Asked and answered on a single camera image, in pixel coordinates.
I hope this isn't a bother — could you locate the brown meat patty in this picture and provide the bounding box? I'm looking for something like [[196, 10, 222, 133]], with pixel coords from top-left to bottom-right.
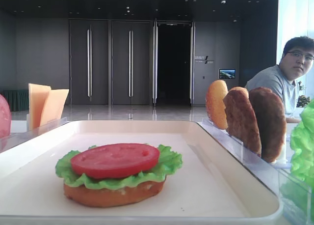
[[223, 90, 262, 157], [249, 87, 286, 163]]

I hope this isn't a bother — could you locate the green lettuce leaf on bun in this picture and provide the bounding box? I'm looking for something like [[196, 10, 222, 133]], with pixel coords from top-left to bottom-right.
[[55, 144, 183, 190]]

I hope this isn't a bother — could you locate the red tomato slice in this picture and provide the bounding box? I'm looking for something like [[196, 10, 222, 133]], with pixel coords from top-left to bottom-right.
[[70, 143, 160, 179]]

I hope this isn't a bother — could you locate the orange cheese slice front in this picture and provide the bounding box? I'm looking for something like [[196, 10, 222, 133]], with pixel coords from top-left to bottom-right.
[[40, 89, 69, 126]]

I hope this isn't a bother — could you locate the orange cheese slice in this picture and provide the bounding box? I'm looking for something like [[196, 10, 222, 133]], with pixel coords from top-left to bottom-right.
[[28, 84, 51, 130], [40, 89, 69, 126]]

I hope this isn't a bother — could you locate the brown meat patty front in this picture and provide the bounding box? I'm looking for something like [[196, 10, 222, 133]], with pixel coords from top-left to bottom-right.
[[249, 87, 286, 163]]

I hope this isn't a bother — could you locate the orange cheese slice rear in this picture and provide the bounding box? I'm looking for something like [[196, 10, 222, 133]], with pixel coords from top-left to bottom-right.
[[28, 84, 51, 130]]

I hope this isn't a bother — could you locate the green lettuce pile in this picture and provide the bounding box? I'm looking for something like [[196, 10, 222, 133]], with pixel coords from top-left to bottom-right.
[[290, 101, 314, 187]]

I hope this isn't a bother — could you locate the golden bun slice rear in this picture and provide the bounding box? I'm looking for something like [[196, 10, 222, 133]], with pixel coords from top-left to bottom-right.
[[206, 80, 228, 130]]

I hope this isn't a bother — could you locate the golden bun slice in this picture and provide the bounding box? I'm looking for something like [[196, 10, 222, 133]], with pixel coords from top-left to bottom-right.
[[206, 80, 228, 130], [229, 86, 249, 98]]

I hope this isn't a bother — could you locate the golden bun slice middle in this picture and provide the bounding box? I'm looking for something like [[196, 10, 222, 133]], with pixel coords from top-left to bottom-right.
[[229, 86, 249, 98]]

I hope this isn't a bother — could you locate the bottom bun slice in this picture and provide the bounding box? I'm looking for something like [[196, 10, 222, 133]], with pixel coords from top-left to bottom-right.
[[63, 181, 165, 208]]

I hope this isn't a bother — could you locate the white rectangular serving tray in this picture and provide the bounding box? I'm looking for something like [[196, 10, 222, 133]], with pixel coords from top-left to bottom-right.
[[0, 120, 283, 225]]

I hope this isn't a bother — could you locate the green draped table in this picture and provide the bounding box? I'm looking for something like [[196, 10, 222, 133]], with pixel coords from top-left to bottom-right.
[[0, 89, 29, 112]]

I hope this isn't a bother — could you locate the potted flower plant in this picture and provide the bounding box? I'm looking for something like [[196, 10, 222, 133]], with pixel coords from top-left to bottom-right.
[[296, 81, 311, 108]]

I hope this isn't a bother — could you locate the man in grey shirt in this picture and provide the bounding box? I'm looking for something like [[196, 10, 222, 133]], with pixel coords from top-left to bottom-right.
[[245, 36, 314, 123]]

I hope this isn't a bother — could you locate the pink ham slice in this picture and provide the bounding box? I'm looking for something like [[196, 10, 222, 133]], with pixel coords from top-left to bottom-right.
[[0, 95, 11, 138]]

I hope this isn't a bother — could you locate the clear acrylic rack left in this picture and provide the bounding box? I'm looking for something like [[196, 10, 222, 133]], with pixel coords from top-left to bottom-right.
[[0, 117, 68, 153]]

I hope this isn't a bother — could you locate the clear acrylic rack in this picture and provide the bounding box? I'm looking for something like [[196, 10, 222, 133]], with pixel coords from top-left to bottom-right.
[[200, 118, 314, 225], [0, 117, 68, 153]]

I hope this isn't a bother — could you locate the clear acrylic rack right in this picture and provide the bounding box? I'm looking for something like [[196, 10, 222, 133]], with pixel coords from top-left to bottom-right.
[[200, 118, 314, 225]]

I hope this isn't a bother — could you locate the small wall screen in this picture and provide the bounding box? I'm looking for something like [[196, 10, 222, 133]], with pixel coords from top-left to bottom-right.
[[219, 69, 236, 79]]

